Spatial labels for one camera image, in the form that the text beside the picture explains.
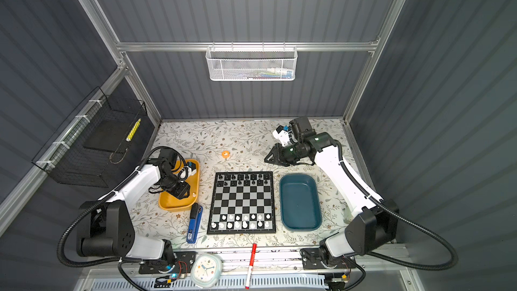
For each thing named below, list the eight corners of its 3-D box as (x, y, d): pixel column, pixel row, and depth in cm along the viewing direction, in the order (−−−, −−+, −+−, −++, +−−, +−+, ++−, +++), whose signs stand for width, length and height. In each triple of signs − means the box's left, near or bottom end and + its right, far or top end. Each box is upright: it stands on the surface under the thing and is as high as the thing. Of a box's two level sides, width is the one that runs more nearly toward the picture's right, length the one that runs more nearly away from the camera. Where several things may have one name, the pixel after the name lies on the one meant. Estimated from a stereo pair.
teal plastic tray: (281, 230, 82) (282, 226, 78) (278, 180, 97) (279, 174, 93) (322, 230, 82) (325, 226, 78) (313, 180, 97) (315, 174, 93)
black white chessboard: (206, 234, 82) (204, 232, 80) (216, 174, 100) (215, 171, 98) (275, 234, 82) (275, 232, 80) (272, 174, 100) (273, 171, 98)
